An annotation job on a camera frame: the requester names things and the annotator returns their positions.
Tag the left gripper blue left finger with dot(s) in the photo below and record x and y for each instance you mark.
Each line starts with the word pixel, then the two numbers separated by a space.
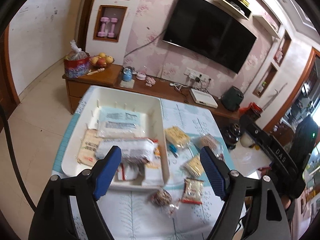
pixel 104 170

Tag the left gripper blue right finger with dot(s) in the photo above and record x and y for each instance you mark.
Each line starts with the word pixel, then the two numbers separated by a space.
pixel 216 171

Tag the round brown cake pack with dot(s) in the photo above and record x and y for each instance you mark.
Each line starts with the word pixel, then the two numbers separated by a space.
pixel 209 141

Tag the beige kraft snack pouch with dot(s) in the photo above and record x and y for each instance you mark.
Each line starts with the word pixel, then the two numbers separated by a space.
pixel 89 145

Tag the white orange oat bar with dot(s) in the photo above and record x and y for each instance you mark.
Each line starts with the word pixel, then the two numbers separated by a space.
pixel 153 175

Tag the large rice cracker bag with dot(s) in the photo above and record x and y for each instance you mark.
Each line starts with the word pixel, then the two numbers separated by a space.
pixel 119 123

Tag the yellow rice cracker pack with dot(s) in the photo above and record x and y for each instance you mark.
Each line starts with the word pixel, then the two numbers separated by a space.
pixel 177 137

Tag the nut cluster clear packet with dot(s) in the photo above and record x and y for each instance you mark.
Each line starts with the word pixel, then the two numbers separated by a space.
pixel 163 199

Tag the white red snack bag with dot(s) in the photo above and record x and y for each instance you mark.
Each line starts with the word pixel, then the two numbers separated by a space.
pixel 133 150

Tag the person right hand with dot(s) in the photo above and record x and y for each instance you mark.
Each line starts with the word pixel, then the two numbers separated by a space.
pixel 287 204

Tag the dark ceramic jar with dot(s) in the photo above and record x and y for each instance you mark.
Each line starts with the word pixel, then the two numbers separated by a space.
pixel 231 135

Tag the floral white teal tablecloth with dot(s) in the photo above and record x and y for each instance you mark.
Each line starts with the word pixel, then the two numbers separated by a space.
pixel 126 207

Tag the white plastic storage bin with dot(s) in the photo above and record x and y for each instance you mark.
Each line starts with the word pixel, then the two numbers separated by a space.
pixel 86 117

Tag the white set-top box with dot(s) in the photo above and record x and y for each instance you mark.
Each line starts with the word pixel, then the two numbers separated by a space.
pixel 203 98

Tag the wooden tv cabinet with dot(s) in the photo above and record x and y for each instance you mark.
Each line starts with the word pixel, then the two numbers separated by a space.
pixel 111 78

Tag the blue snow globe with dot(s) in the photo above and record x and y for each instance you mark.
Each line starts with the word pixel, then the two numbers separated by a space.
pixel 127 74

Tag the fruit bowl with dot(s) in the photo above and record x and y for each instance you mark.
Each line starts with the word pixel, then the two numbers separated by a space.
pixel 101 60

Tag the red gift box with bag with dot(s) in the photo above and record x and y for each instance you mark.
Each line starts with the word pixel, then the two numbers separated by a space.
pixel 76 62

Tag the pink dumbbell pair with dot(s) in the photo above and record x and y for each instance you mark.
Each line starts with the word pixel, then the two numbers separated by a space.
pixel 107 27

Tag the wall power outlet strip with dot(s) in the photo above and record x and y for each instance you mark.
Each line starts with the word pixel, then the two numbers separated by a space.
pixel 193 74

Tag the black wall television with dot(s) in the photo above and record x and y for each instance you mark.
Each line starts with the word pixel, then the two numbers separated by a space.
pixel 203 28

